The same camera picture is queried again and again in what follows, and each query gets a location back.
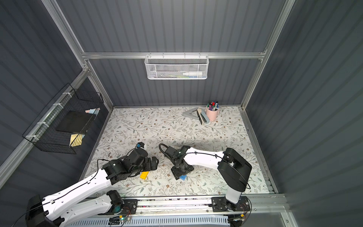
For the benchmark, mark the yellow sticky notes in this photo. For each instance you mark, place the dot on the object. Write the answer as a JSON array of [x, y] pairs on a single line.
[[76, 139]]

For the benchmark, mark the pastel sticky notes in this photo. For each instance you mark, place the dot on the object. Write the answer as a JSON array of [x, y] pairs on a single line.
[[93, 111]]

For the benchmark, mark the white bottle in basket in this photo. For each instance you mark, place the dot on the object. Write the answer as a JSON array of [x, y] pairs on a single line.
[[193, 74]]

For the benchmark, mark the black notebook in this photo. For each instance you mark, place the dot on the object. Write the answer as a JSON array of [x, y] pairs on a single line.
[[76, 122]]

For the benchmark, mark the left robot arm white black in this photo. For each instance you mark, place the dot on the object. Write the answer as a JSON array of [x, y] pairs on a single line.
[[112, 172]]

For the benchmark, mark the black wire basket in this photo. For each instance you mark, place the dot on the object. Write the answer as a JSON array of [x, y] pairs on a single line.
[[43, 134]]

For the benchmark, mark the floral table mat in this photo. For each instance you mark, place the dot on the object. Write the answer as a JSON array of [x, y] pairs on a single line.
[[152, 126]]

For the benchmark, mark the pink pen cup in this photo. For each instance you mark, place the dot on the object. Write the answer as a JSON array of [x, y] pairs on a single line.
[[212, 115]]

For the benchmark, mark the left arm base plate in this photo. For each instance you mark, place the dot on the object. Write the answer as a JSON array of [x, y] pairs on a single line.
[[125, 207]]

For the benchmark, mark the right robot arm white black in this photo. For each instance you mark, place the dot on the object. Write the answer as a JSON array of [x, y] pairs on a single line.
[[234, 169]]

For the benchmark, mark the white wire mesh basket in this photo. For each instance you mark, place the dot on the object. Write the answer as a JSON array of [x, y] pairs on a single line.
[[173, 68]]

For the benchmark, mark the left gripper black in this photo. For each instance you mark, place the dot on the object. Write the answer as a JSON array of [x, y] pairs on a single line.
[[153, 163]]

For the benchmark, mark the grey triangle ruler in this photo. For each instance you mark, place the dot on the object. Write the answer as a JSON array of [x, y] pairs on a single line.
[[192, 113]]

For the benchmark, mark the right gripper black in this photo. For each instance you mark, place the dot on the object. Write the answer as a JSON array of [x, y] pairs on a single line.
[[181, 170]]

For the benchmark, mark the aluminium front rail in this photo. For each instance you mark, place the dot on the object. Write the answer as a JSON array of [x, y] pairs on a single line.
[[153, 206]]

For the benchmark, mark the long yellow lego brick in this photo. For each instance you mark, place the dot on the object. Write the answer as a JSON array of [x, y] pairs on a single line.
[[144, 175]]

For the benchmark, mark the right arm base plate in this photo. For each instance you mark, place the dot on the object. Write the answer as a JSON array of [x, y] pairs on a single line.
[[221, 204]]

